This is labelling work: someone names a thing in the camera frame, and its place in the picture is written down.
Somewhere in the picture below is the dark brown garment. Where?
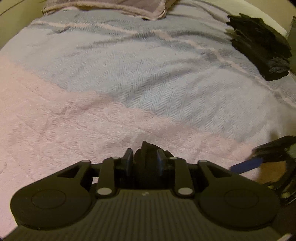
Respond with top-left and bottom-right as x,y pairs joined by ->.
134,141 -> 173,180

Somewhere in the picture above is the black clothes pile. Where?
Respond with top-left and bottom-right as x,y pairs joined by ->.
226,13 -> 292,81

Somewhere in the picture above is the pink and blue bedspread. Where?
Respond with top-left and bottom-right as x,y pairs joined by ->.
1,1 -> 295,237

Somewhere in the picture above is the mauve pillow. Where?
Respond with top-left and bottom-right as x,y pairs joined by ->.
43,0 -> 176,21

